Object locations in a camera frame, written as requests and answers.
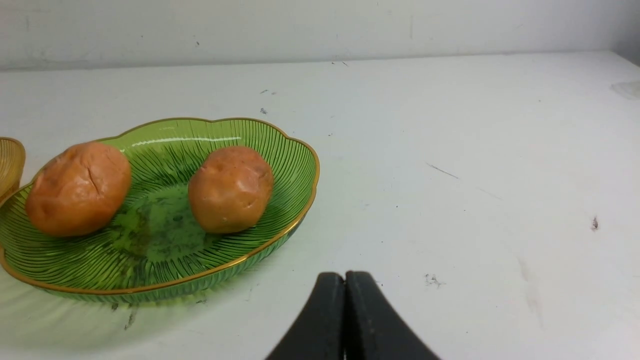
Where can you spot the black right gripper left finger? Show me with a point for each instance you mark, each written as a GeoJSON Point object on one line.
{"type": "Point", "coordinates": [316, 333]}

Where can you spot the brown potato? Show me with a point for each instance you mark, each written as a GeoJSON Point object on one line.
{"type": "Point", "coordinates": [79, 191]}
{"type": "Point", "coordinates": [230, 191]}

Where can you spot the amber ribbed plastic plate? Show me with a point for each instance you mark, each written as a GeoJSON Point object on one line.
{"type": "Point", "coordinates": [12, 164]}

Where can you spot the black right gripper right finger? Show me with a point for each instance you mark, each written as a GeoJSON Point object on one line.
{"type": "Point", "coordinates": [373, 329]}

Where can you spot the green ribbed plastic plate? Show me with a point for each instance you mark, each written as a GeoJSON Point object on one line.
{"type": "Point", "coordinates": [153, 249]}

